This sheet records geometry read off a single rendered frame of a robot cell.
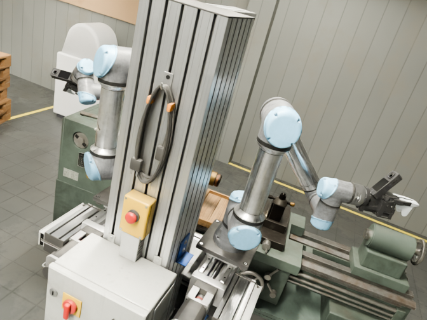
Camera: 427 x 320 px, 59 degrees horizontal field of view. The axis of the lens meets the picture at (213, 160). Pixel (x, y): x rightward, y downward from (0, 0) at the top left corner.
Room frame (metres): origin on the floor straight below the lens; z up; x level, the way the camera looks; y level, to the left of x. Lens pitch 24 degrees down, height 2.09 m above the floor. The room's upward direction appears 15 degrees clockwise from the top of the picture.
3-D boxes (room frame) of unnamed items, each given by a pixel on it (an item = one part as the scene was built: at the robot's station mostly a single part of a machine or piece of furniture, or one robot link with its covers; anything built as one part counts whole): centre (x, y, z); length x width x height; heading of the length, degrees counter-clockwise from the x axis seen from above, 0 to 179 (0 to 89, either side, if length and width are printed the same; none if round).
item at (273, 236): (1.89, -0.43, 0.95); 0.43 x 0.18 x 0.04; 171
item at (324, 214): (1.22, -0.44, 1.46); 0.11 x 0.08 x 0.11; 7
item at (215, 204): (1.95, -0.14, 0.89); 0.36 x 0.30 x 0.04; 171
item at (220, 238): (1.30, -0.16, 1.21); 0.15 x 0.15 x 0.10
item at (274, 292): (1.66, -0.42, 0.73); 0.27 x 0.12 x 0.27; 81
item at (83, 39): (4.77, 1.84, 0.64); 0.72 x 0.60 x 1.28; 75
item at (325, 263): (1.94, -0.22, 0.77); 2.10 x 0.34 x 0.18; 81
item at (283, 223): (1.83, -0.39, 1.00); 0.20 x 0.10 x 0.05; 81
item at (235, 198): (1.29, -0.16, 1.33); 0.13 x 0.12 x 0.14; 7
